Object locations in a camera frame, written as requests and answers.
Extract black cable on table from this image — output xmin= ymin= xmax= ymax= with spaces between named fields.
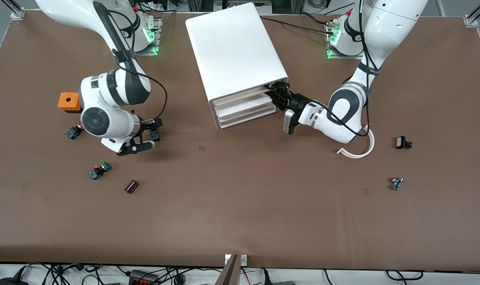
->
xmin=260 ymin=16 xmax=339 ymax=35

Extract black power adapter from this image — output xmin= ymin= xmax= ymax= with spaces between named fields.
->
xmin=0 ymin=265 xmax=29 ymax=285

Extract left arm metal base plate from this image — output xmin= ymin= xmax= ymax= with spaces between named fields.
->
xmin=326 ymin=22 xmax=363 ymax=60

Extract tangled black floor cables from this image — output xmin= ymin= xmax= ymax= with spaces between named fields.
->
xmin=0 ymin=263 xmax=225 ymax=285

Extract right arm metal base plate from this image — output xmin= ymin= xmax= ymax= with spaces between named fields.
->
xmin=137 ymin=15 xmax=162 ymax=56

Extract black power plug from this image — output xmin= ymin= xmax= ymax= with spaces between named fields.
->
xmin=263 ymin=269 xmax=297 ymax=285

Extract black cable loop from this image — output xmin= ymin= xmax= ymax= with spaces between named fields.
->
xmin=385 ymin=270 xmax=425 ymax=282

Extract white curved plastic strip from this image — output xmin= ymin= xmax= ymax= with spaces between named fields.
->
xmin=337 ymin=124 xmax=376 ymax=159

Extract aluminium frame corner post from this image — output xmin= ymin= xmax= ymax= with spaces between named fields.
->
xmin=2 ymin=0 xmax=26 ymax=20
xmin=463 ymin=0 xmax=480 ymax=28

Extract red push button switch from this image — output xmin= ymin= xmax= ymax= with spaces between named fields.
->
xmin=65 ymin=124 xmax=84 ymax=140

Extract wooden post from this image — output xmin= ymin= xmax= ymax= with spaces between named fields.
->
xmin=215 ymin=254 xmax=241 ymax=285

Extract orange box with hole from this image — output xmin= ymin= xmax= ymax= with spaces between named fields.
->
xmin=57 ymin=92 xmax=83 ymax=114

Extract white drawer cabinet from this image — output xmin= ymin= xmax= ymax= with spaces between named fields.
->
xmin=185 ymin=2 xmax=289 ymax=130

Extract green push button switch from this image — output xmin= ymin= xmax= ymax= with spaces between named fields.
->
xmin=88 ymin=161 xmax=112 ymax=181

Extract black orange power strip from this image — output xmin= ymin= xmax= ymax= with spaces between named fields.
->
xmin=128 ymin=269 xmax=160 ymax=285

